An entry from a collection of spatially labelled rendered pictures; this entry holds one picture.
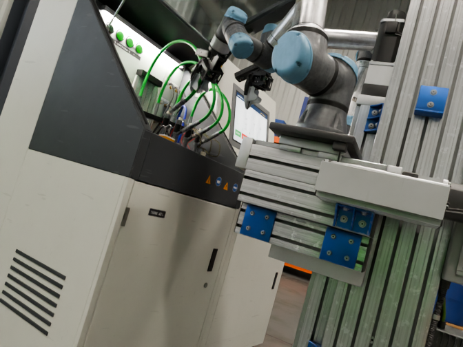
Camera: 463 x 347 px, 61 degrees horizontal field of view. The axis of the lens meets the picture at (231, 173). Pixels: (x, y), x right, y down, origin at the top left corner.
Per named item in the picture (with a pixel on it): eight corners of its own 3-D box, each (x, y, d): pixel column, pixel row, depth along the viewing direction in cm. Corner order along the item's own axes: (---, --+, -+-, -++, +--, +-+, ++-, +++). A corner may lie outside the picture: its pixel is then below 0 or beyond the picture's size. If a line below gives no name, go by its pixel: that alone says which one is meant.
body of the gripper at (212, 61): (200, 82, 144) (214, 54, 137) (193, 68, 149) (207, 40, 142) (217, 86, 149) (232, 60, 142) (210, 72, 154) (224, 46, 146)
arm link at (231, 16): (232, 13, 128) (226, 1, 133) (218, 42, 135) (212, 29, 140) (252, 21, 132) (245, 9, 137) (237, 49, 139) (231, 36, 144)
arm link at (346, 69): (357, 113, 110) (369, 68, 111) (328, 95, 101) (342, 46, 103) (323, 114, 119) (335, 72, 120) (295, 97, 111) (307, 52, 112)
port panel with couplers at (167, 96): (151, 129, 195) (169, 71, 197) (147, 128, 196) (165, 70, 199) (168, 137, 205) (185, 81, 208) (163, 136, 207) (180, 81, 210)
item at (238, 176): (138, 180, 124) (153, 132, 126) (129, 177, 127) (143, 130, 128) (235, 208, 176) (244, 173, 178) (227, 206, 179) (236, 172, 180)
